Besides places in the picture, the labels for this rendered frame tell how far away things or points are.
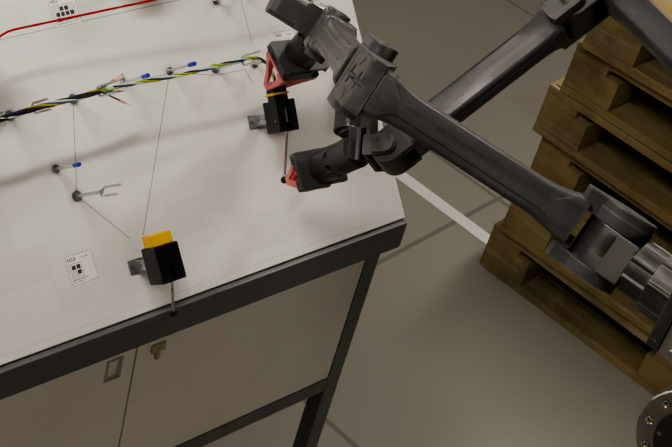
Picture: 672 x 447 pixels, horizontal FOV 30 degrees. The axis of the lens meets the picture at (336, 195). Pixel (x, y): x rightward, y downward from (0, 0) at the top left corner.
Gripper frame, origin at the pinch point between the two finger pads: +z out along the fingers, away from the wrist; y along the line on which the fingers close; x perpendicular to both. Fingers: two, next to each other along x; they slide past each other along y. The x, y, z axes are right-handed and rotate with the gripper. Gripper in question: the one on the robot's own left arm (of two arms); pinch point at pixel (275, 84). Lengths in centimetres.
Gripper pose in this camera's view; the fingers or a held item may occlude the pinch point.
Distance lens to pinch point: 223.6
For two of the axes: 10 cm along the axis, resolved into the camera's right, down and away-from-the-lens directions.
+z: -5.0, 4.9, 7.1
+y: -7.6, 1.5, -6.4
